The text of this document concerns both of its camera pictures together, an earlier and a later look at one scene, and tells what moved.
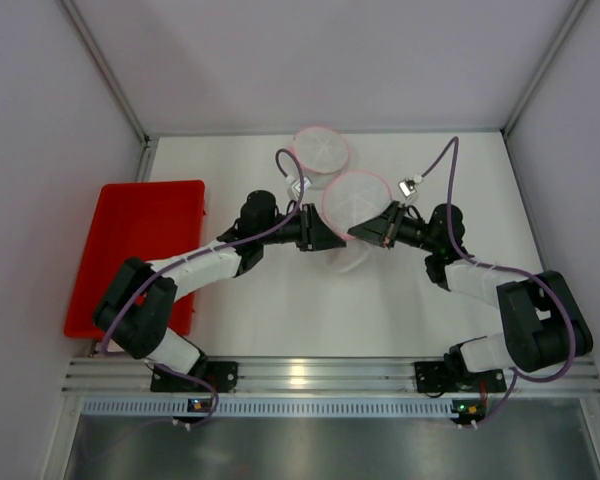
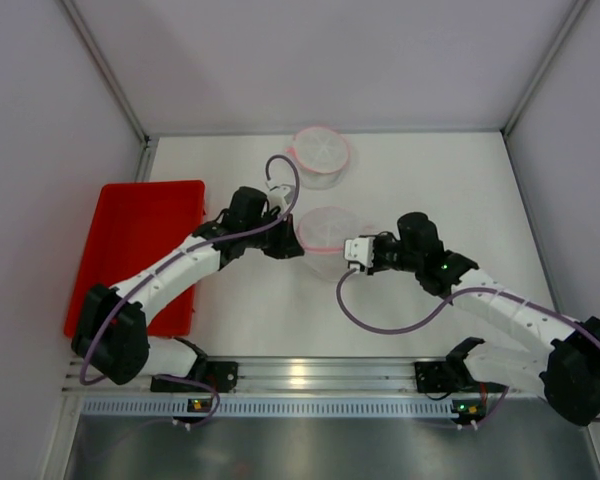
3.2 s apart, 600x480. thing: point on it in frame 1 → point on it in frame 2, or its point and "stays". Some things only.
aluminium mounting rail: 102,376 stays
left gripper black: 306,227 → 284,239
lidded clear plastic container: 322,152 stays
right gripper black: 393,226 → 380,255
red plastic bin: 147,220 stays
